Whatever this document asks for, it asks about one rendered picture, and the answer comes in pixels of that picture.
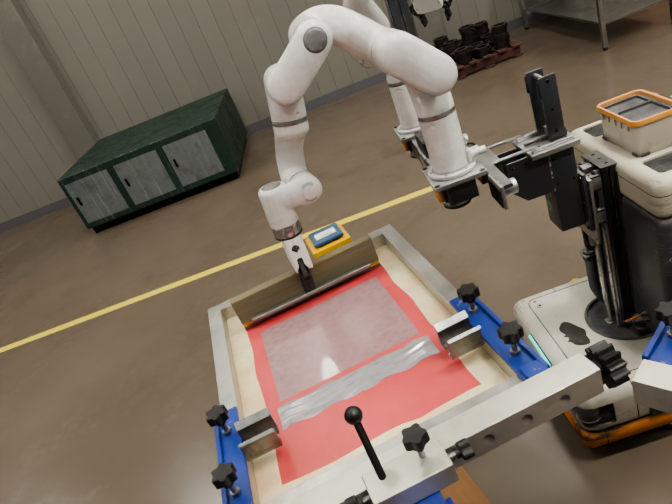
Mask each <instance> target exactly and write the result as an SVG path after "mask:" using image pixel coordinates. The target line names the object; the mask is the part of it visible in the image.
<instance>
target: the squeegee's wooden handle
mask: <svg viewBox="0 0 672 504"><path fill-rule="evenodd" d="M378 260H379V258H378V256H377V253H376V250H375V248H374V245H373V242H372V240H371V238H370V237H369V235H365V236H363V237H360V238H358V239H356V240H354V241H352V242H350V243H348V244H346V245H343V246H341V247H339V248H337V249H335V250H333V251H331V252H329V253H327V254H324V255H322V256H320V257H318V258H316V259H314V260H312V261H311V262H312V264H313V268H308V269H309V272H310V275H311V276H312V278H313V281H314V283H315V286H316V287H317V286H319V285H321V284H323V283H325V282H327V281H329V280H331V279H333V278H336V277H338V276H340V275H342V274H344V273H346V272H348V271H350V270H352V269H354V268H356V267H359V266H361V265H363V264H365V263H367V262H369V264H372V263H374V262H376V261H378ZM300 280H301V278H300V275H299V273H296V272H295V270H294V269H293V270H290V271H288V272H286V273H284V274H282V275H280V276H278V277H276V278H274V279H271V280H269V281H267V282H265V283H263V284H261V285H259V286H257V287H254V288H252V289H250V290H248V291H246V292H244V293H242V294H240V295H238V296H235V297H233V298H231V299H230V302H231V305H232V307H233V309H234V311H235V313H236V314H237V316H238V318H239V320H240V321H241V323H242V325H244V324H246V323H248V322H250V321H252V317H254V316H256V315H258V314H260V313H262V312H264V311H266V310H268V309H270V308H273V307H275V306H277V305H279V304H281V303H283V302H285V301H287V300H289V299H291V298H294V297H296V296H298V295H300V294H302V293H304V292H305V291H304V289H303V286H302V283H301V281H300Z"/></svg>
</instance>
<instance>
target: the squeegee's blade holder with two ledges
mask: <svg viewBox="0 0 672 504"><path fill-rule="evenodd" d="M369 267H371V266H370V264H369V262H367V263H365V264H363V265H361V266H359V267H356V268H354V269H352V270H350V271H348V272H346V273H344V274H342V275H340V276H338V277H336V278H333V279H331V280H329V281H327V282H325V283H323V284H321V285H319V286H317V287H316V289H313V290H311V291H309V292H304V293H302V294H300V295H298V296H296V297H294V298H291V299H289V300H287V301H285V302H283V303H281V304H279V305H277V306H275V307H273V308H270V309H268V310H266V311H264V312H262V313H260V314H258V315H256V316H254V317H252V321H253V323H254V322H256V321H259V320H261V319H263V318H265V317H267V316H269V315H271V314H273V313H275V312H277V311H279V310H282V309H284V308H286V307H288V306H290V305H292V304H294V303H296V302H298V301H300V300H302V299H305V298H307V297H309V296H311V295H313V294H315V293H317V292H319V291H321V290H323V289H325V288H328V287H330V286H332V285H334V284H336V283H338V282H340V281H342V280H344V279H346V278H349V277H351V276H353V275H355V274H357V273H359V272H361V271H363V270H365V269H367V268H369Z"/></svg>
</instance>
